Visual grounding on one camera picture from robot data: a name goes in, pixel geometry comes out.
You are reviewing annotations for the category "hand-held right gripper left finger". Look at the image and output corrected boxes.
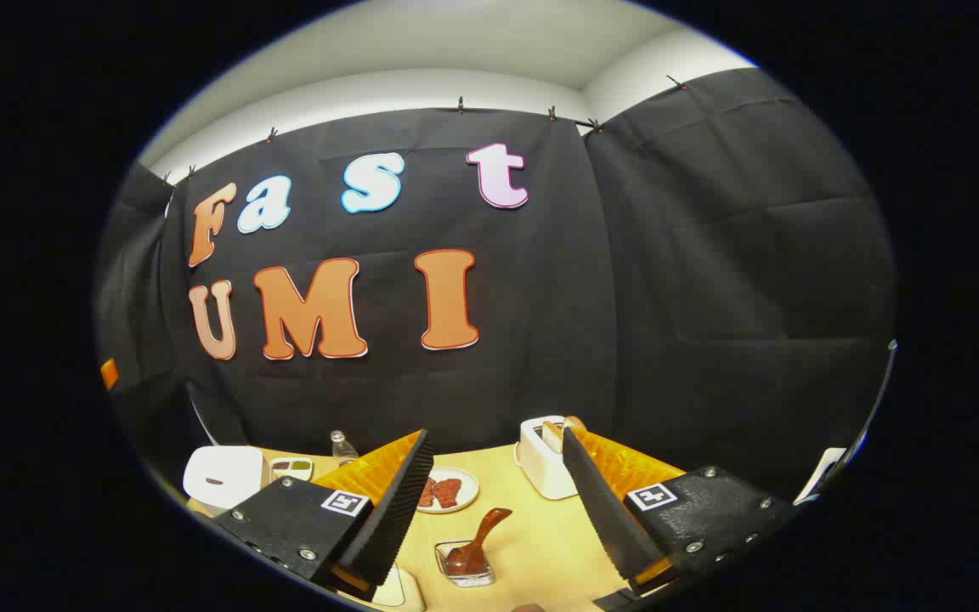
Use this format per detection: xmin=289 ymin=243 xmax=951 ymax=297
xmin=213 ymin=429 xmax=435 ymax=600

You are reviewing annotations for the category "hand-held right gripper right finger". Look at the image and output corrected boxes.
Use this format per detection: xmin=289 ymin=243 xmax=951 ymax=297
xmin=562 ymin=427 xmax=796 ymax=596

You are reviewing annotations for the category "metal wire chopstick holder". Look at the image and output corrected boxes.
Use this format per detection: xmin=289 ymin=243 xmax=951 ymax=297
xmin=435 ymin=540 xmax=495 ymax=587

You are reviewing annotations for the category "brown wooden spoon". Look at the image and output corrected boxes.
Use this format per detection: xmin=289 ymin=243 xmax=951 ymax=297
xmin=445 ymin=507 xmax=513 ymax=577

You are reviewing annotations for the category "white rice cooker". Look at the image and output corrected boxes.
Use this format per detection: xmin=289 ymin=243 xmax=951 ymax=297
xmin=184 ymin=446 xmax=270 ymax=516

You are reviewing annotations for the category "white toaster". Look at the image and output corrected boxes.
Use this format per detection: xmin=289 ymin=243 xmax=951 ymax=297
xmin=513 ymin=416 xmax=580 ymax=500

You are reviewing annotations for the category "white round plate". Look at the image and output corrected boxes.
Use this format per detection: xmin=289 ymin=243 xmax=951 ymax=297
xmin=416 ymin=466 xmax=480 ymax=514

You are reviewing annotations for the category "black backdrop cloth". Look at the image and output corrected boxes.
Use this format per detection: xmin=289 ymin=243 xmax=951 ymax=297
xmin=94 ymin=68 xmax=897 ymax=502

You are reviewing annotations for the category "row of black cloth clips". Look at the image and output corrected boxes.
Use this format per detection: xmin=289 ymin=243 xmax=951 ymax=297
xmin=162 ymin=75 xmax=688 ymax=184

